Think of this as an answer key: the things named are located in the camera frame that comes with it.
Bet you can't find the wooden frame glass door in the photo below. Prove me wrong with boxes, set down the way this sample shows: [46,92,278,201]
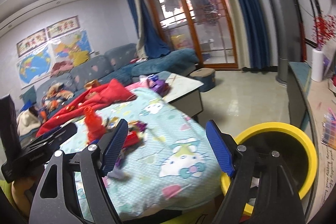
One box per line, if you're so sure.
[147,0,238,70]

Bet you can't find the world map poster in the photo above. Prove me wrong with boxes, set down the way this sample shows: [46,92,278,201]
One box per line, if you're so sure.
[16,44,55,88]

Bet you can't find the purple cloth on table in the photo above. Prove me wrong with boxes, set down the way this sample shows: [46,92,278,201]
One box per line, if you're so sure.
[147,75,170,97]

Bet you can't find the green sleeve forearm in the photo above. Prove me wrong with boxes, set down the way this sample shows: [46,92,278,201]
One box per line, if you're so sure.
[0,180,16,208]

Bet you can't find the person's left hand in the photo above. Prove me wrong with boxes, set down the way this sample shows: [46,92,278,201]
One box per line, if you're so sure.
[11,177,35,217]

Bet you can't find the round blue footstool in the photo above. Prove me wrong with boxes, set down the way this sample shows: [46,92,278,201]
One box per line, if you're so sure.
[190,68,215,93]

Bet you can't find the tv cabinet with patterned top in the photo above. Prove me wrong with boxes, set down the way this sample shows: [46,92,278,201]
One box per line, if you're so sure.
[286,62,335,223]

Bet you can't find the framed embroidery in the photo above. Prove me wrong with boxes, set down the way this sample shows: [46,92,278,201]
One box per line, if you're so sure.
[46,16,80,39]
[17,29,48,57]

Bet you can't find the red blanket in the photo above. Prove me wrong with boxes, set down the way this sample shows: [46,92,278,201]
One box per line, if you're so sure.
[36,79,137,137]

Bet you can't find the framed embroidery left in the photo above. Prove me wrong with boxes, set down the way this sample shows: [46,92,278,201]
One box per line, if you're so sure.
[17,29,48,57]

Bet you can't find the white vase red flowers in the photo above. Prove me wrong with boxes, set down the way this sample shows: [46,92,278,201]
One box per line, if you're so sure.
[311,15,335,82]

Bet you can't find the blue curtain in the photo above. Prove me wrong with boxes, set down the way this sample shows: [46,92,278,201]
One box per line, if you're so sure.
[239,0,270,70]
[127,0,171,59]

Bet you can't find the framed embroidery right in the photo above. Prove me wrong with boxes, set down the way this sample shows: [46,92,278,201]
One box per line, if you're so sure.
[46,16,80,39]

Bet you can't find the yellow rim black trash bin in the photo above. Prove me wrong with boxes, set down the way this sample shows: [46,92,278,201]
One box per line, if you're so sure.
[215,122,317,223]

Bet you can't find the Hello Kitty light blue quilt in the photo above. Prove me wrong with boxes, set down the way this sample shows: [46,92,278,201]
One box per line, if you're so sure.
[59,87,224,222]

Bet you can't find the blue curtain left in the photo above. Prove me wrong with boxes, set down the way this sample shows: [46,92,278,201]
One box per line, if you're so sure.
[127,0,171,59]

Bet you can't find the white top coffee table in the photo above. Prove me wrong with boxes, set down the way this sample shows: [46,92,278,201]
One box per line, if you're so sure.
[131,70,205,119]

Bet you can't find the yellow pillow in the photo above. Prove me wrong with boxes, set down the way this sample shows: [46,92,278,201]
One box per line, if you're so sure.
[69,51,90,67]

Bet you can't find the grey blue sofa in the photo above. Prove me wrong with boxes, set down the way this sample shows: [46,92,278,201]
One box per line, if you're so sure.
[21,43,199,104]

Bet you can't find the red plastic wrapper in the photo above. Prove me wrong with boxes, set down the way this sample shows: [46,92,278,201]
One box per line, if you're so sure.
[84,106,106,144]

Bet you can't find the bead organizer box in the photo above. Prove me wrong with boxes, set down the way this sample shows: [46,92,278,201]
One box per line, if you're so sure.
[321,108,336,149]

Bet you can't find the blue curtain right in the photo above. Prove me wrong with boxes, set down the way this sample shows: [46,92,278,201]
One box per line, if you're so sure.
[239,0,270,70]

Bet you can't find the China map poster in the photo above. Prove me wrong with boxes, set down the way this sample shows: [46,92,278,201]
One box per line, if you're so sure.
[50,30,93,59]

